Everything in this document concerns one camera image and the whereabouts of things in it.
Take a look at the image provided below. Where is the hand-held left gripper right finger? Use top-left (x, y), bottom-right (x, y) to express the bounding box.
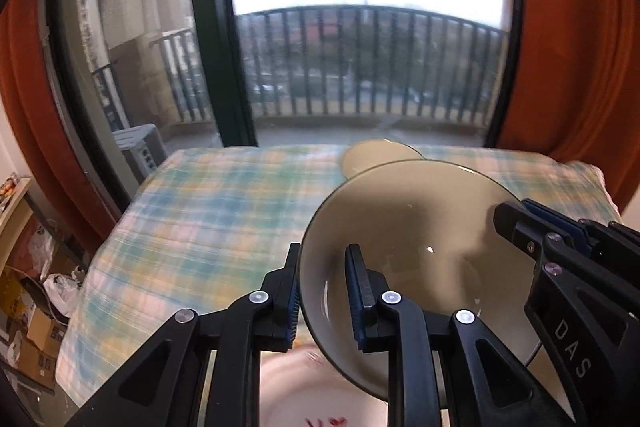
top-left (345, 243), bottom-right (576, 427)

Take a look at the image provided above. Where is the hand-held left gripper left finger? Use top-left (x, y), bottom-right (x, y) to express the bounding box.
top-left (65, 243), bottom-right (302, 427)

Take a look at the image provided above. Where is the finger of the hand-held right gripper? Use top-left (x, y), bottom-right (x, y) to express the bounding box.
top-left (493, 201), bottom-right (640, 427)
top-left (522, 200), bottom-right (640, 314)

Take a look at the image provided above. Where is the small pink-rimmed plate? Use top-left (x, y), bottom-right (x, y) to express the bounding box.
top-left (260, 347), bottom-right (453, 427)

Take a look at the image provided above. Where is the cream floral bowl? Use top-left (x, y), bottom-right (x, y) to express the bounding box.
top-left (298, 159), bottom-right (543, 400)
top-left (341, 139), bottom-right (423, 180)

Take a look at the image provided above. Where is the pastel plaid tablecloth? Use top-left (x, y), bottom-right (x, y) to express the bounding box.
top-left (55, 143), bottom-right (623, 408)

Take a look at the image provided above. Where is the orange curtain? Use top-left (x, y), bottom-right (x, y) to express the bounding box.
top-left (500, 0), bottom-right (640, 228)
top-left (0, 0), bottom-right (121, 248)

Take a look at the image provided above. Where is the grey plastic crate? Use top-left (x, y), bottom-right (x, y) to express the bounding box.
top-left (112, 123), bottom-right (170, 185)

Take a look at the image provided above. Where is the white plastic bag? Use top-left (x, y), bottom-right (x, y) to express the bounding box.
top-left (42, 272), bottom-right (84, 319)

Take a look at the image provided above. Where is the yellow cardboard box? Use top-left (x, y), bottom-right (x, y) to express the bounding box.
top-left (0, 268), bottom-right (37, 325)

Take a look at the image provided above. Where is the balcony railing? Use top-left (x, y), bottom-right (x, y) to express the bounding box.
top-left (90, 4), bottom-right (511, 128)

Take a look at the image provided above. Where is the wooden shelf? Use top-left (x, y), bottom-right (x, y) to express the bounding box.
top-left (0, 177), bottom-right (34, 258)

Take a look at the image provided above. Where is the dark window frame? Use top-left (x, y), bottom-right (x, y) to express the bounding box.
top-left (45, 0), bottom-right (526, 228)

